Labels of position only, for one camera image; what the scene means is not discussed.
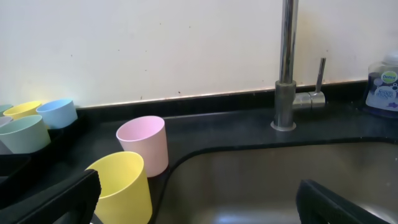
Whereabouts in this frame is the yellow cup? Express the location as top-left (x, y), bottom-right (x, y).
top-left (85, 151), bottom-right (154, 224)
top-left (2, 100), bottom-right (43, 121)

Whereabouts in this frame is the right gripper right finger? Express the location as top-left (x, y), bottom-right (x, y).
top-left (295, 179), bottom-right (392, 224)

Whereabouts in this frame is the black tray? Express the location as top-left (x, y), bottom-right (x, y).
top-left (0, 113), bottom-right (88, 208)

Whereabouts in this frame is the blue cup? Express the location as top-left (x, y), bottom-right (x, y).
top-left (35, 98), bottom-right (78, 130)

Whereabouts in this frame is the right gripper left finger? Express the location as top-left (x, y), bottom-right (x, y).
top-left (0, 169), bottom-right (102, 224)

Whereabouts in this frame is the steel sink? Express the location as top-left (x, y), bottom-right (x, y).
top-left (154, 139), bottom-right (398, 224)

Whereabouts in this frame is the blue soap bottle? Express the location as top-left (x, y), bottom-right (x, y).
top-left (362, 49), bottom-right (398, 119)

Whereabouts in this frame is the steel tap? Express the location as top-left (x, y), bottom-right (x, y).
top-left (270, 0), bottom-right (326, 132)

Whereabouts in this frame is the grey cup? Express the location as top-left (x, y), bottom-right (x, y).
top-left (0, 116), bottom-right (14, 156)

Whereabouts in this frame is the pink cup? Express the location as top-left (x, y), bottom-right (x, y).
top-left (116, 115), bottom-right (170, 178)

